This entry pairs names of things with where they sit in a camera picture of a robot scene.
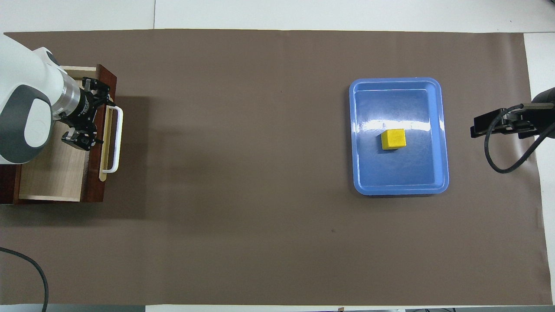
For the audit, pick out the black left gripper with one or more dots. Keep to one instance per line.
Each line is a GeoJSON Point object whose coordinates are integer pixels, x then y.
{"type": "Point", "coordinates": [84, 110]}

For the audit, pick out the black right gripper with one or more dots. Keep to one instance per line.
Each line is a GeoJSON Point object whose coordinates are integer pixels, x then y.
{"type": "Point", "coordinates": [544, 117]}

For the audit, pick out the yellow cube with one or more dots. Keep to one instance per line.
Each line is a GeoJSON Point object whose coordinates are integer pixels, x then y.
{"type": "Point", "coordinates": [393, 138]}

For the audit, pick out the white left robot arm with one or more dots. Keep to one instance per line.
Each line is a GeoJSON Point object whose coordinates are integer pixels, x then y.
{"type": "Point", "coordinates": [21, 86]}

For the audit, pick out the blue plastic tray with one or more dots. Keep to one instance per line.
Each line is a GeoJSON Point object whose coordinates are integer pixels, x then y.
{"type": "Point", "coordinates": [390, 173]}

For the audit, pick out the brown table mat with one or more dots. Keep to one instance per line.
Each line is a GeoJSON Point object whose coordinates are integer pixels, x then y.
{"type": "Point", "coordinates": [238, 173]}

